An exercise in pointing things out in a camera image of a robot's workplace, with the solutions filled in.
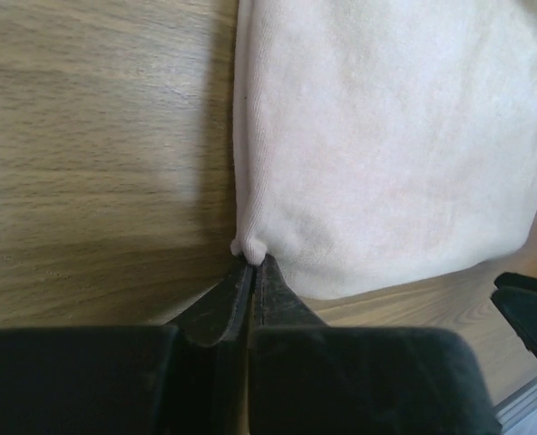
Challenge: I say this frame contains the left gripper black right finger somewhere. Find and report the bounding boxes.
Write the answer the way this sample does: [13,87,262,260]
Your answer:
[249,257,500,434]

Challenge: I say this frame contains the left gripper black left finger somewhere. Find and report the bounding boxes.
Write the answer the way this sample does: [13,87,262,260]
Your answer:
[0,261,254,434]

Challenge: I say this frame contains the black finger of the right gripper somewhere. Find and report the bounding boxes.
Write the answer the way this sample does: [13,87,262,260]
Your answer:
[491,272,537,359]

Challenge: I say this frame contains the beige t shirt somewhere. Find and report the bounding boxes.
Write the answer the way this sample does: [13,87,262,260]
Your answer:
[231,1,537,299]

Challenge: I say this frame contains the aluminium frame rail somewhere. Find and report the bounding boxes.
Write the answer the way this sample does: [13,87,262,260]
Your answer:
[495,377,537,434]

